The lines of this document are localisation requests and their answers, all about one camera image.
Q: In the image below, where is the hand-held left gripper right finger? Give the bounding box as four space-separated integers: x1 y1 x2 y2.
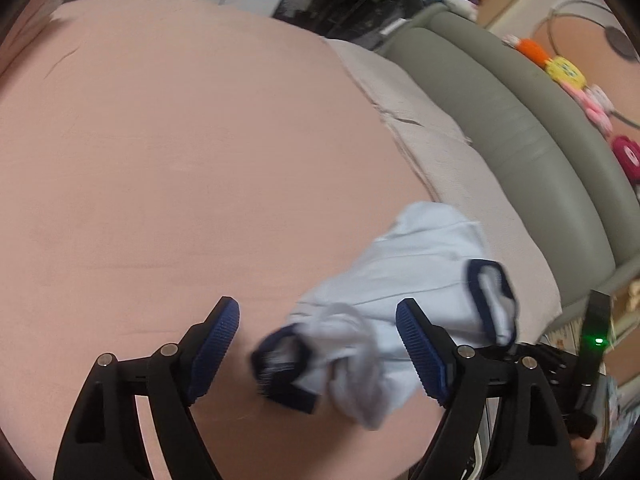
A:
395 297 581 480

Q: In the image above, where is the pink bed sheet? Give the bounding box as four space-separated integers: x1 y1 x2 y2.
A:
0 0 441 480

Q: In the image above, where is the light blue navy-trimmed shirt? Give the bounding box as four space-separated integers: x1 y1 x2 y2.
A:
250 201 518 431

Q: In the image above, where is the dark cabinet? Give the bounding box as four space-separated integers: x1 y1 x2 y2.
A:
272 0 451 51

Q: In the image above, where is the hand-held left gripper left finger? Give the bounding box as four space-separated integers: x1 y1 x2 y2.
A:
52 296 241 480

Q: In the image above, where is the padded headboard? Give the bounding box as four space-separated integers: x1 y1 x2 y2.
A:
375 2 633 306

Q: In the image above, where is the person's right hand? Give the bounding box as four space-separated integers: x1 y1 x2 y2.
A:
570 435 601 476

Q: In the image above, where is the yellow plush toy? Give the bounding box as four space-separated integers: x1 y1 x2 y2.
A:
545 57 588 91

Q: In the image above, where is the magenta plush toy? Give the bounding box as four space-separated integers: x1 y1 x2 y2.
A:
611 134 640 181

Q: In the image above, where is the beige mattress cover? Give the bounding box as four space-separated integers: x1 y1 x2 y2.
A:
325 37 563 341

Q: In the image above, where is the pink white plush toy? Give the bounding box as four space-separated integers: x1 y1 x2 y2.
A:
565 82 618 133

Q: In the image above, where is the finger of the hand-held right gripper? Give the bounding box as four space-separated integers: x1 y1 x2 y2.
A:
492 341 583 386

